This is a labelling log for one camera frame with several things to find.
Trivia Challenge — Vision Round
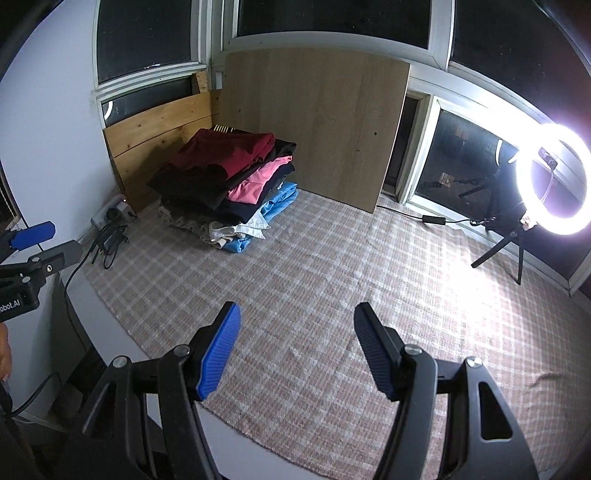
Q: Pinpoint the white garment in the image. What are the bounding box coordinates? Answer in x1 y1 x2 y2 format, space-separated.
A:
210 216 273 244

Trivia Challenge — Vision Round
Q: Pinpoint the white power strip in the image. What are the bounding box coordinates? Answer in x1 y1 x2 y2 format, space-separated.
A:
90 195 136 230

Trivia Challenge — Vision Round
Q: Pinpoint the light blue garment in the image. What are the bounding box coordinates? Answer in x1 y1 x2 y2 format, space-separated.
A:
226 181 299 254

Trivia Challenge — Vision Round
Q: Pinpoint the person's left hand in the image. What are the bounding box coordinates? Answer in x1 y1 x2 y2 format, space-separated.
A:
0 323 13 381

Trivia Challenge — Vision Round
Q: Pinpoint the maroon shirt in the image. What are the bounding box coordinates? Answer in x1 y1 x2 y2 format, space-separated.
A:
168 129 275 190

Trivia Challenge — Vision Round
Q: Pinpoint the pine plank board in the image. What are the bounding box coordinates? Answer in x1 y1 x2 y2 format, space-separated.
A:
104 90 222 204

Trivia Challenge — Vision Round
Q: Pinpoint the ring light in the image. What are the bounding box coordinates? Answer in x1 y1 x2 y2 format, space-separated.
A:
514 124 591 236

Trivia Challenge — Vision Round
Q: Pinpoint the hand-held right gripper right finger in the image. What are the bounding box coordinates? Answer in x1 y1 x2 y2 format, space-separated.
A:
353 301 541 480

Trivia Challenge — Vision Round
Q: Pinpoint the pale beige garment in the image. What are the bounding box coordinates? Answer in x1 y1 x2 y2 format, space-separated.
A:
158 203 232 248

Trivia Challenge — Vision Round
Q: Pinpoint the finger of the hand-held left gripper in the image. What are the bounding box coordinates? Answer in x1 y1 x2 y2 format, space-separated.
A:
0 239 83 280
0 222 57 266

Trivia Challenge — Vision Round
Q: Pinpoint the black garment with yellow stripes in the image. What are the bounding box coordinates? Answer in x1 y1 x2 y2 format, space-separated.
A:
148 124 297 210

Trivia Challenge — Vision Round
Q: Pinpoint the checked woven mat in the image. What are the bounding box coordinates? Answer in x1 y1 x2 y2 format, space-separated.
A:
83 187 591 480

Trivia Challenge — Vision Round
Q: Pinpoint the pink garment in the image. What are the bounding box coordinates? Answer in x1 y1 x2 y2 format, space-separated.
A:
225 157 293 205

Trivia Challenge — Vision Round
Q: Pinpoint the white window frame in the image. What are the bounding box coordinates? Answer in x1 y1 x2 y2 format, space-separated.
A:
92 0 591 296

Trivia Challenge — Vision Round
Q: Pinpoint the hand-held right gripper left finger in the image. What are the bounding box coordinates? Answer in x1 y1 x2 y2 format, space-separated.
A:
60 301 242 480

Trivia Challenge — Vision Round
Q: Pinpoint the large light wooden board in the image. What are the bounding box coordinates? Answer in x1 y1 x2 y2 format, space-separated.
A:
215 47 411 214

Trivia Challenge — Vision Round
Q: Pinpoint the navy garment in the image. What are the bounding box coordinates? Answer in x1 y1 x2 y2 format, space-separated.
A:
215 161 296 224

